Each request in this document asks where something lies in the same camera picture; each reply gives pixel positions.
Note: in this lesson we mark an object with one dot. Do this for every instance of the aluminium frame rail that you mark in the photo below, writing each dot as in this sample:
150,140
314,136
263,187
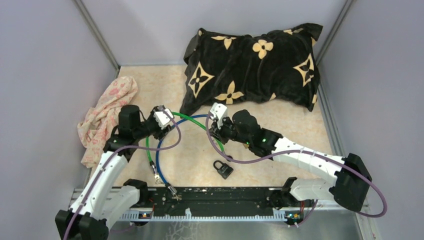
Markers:
233,203

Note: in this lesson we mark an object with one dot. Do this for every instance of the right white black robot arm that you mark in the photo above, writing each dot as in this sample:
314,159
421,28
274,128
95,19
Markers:
344,179

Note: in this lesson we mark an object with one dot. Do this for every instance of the pink floral white cloth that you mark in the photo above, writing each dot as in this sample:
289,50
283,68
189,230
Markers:
99,121

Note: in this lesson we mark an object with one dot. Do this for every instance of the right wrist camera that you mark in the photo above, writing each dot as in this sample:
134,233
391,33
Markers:
218,112

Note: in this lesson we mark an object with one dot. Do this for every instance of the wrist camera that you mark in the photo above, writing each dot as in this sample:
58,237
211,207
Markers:
163,116
218,112

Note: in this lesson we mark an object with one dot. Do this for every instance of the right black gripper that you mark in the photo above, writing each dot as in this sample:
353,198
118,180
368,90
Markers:
218,133

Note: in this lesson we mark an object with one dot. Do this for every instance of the green cable lock loop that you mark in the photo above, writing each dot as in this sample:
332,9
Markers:
149,156

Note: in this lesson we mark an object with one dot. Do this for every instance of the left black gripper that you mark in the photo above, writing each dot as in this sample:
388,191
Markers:
160,133

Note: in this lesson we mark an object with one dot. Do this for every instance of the blue cable lock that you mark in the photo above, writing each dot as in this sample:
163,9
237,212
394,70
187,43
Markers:
159,159

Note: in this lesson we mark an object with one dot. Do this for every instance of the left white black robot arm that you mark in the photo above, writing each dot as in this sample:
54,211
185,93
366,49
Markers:
91,216

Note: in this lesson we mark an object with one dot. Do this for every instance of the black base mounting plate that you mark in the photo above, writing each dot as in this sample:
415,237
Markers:
222,204

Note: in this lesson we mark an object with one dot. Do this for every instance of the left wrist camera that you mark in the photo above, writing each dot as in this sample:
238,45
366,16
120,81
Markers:
163,116

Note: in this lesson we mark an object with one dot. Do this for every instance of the black Kaijing padlock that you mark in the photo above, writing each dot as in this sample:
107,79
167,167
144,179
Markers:
223,169

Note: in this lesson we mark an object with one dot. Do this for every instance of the black pillow with beige flowers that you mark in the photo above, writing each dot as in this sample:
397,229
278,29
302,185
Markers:
231,69

